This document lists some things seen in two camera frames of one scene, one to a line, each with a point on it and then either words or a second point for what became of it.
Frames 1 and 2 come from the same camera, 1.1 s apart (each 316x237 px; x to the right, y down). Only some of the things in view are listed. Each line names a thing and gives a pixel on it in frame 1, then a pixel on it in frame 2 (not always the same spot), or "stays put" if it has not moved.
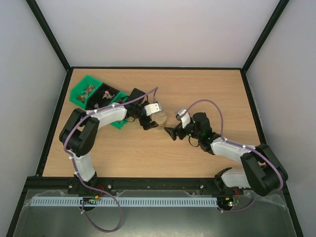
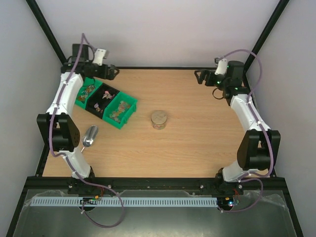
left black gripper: [143, 122] → [111, 76]
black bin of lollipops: [103, 96] stays put
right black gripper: [179, 131] → [205, 78]
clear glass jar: [160, 119] stays put
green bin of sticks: [80, 93] stays put
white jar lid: [160, 117] stays put
